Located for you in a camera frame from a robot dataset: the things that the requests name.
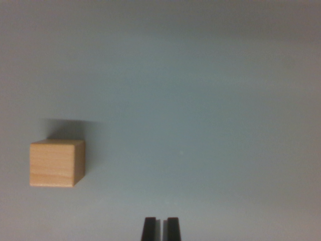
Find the white plastic tray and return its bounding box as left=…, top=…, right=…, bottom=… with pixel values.
left=0, top=0, right=321, bottom=241

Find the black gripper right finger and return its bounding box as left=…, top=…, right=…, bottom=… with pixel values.
left=163, top=217, right=183, bottom=241

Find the wooden cube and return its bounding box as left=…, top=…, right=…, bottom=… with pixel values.
left=29, top=140, right=86, bottom=188

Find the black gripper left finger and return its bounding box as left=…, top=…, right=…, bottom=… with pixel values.
left=141, top=217, right=162, bottom=241

